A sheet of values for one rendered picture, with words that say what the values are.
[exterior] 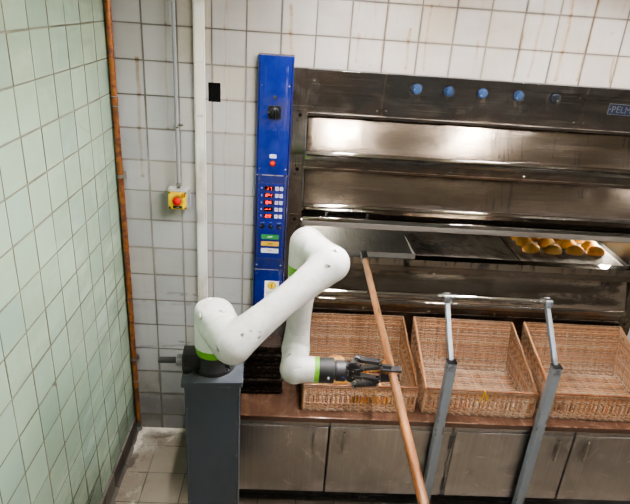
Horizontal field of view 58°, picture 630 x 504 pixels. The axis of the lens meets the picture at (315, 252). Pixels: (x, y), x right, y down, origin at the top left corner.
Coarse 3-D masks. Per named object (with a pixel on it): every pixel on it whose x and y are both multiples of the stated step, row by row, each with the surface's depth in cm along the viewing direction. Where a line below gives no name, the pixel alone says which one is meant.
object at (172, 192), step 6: (174, 186) 279; (168, 192) 273; (174, 192) 274; (180, 192) 274; (186, 192) 274; (168, 198) 275; (180, 198) 275; (186, 198) 275; (168, 204) 276; (180, 204) 276; (186, 204) 276
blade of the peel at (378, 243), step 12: (324, 228) 328; (336, 228) 329; (336, 240) 314; (348, 240) 315; (360, 240) 316; (372, 240) 317; (384, 240) 318; (396, 240) 319; (348, 252) 297; (372, 252) 298; (384, 252) 298; (396, 252) 305; (408, 252) 306
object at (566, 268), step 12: (384, 264) 300; (396, 264) 300; (408, 264) 300; (420, 264) 300; (432, 264) 300; (444, 264) 300; (456, 264) 301; (468, 264) 301; (480, 264) 301; (492, 264) 301; (504, 264) 301; (516, 264) 302; (528, 264) 303; (540, 264) 304; (552, 264) 305; (564, 264) 306; (576, 264) 307; (588, 264) 308; (624, 276) 306
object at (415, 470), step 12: (372, 288) 260; (372, 300) 251; (384, 336) 225; (384, 348) 218; (396, 384) 198; (396, 396) 192; (396, 408) 188; (408, 432) 177; (408, 444) 172; (408, 456) 169; (420, 480) 160; (420, 492) 156
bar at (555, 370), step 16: (336, 288) 264; (448, 304) 266; (544, 304) 269; (448, 320) 263; (448, 336) 260; (448, 352) 258; (448, 368) 255; (560, 368) 256; (448, 384) 258; (448, 400) 262; (544, 400) 264; (544, 416) 267; (432, 432) 274; (432, 448) 273; (528, 448) 278; (432, 464) 278; (528, 464) 279; (432, 480) 282; (528, 480) 283
